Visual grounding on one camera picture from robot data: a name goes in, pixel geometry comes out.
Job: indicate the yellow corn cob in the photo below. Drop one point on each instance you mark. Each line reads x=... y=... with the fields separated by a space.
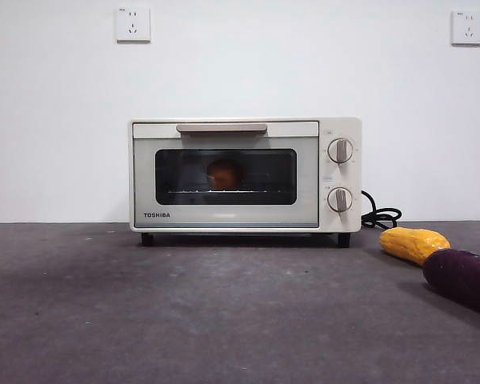
x=412 y=244

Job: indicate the round cream oven knob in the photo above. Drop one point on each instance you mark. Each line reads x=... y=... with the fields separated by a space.
x=340 y=150
x=340 y=199

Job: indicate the cream Toshiba toaster oven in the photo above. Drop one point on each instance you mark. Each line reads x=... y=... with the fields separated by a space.
x=344 y=176

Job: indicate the brown potato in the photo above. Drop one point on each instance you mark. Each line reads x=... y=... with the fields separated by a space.
x=224 y=174

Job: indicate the purple corn cob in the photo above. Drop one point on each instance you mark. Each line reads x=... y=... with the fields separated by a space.
x=464 y=280

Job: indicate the white wall socket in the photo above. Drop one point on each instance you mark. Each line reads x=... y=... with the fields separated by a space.
x=133 y=24
x=467 y=28

